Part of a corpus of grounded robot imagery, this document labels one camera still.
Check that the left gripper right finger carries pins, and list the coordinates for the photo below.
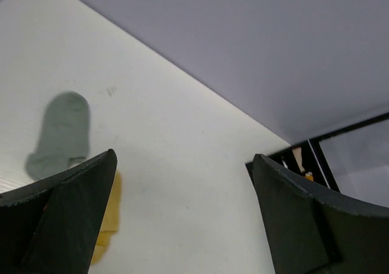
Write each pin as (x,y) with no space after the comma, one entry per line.
(313,229)

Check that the orange rolled sock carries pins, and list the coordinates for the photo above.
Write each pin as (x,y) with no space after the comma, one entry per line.
(308,175)

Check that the black compartment box with lid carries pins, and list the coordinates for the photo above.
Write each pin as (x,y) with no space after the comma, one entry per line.
(333,157)

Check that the beige rolled sock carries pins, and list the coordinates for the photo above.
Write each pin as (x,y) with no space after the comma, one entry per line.
(298,157)

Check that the mustard yellow sock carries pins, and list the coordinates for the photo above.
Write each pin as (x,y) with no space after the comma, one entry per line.
(111,220)

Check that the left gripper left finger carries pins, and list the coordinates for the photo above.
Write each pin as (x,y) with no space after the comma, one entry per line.
(52,225)

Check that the grey sock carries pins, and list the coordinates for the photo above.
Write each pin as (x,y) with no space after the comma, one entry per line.
(64,136)

